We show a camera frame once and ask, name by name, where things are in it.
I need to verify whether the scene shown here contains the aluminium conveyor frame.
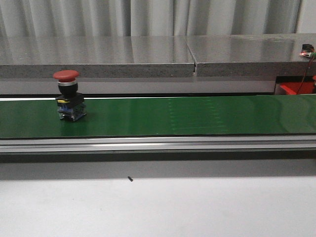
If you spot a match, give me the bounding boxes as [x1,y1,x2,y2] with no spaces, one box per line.
[0,134,316,163]

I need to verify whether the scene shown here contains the red black wire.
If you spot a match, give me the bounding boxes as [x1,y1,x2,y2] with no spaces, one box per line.
[296,55,316,95]

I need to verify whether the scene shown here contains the white curtain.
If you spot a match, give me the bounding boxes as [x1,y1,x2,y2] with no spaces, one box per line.
[0,0,316,37]

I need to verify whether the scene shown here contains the red plastic tray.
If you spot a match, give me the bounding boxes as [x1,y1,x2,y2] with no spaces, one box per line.
[280,82,315,95]

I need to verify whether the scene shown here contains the small green circuit board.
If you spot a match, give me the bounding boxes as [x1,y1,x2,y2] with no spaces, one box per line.
[300,43,316,58]

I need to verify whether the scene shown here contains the green conveyor belt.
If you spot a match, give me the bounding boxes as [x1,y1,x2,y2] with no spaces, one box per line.
[0,95,316,139]

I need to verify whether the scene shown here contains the grey stone counter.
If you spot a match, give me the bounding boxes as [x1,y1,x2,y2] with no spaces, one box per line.
[0,34,316,96]

